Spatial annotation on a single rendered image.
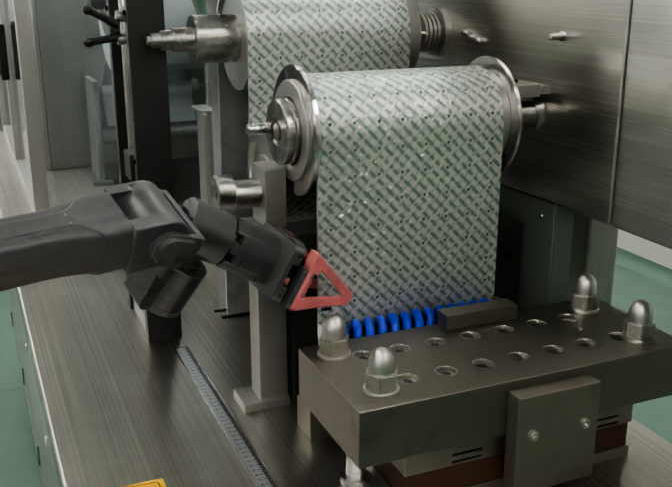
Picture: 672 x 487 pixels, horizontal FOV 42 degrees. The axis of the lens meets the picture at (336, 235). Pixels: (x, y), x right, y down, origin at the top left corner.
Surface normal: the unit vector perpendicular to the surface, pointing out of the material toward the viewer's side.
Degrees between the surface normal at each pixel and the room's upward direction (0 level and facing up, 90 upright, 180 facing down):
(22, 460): 0
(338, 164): 90
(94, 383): 0
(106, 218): 27
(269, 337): 90
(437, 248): 90
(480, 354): 0
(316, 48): 92
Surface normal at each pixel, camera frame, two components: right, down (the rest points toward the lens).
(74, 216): 0.29, -0.74
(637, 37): -0.92, 0.11
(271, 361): 0.39, 0.27
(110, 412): 0.00, -0.96
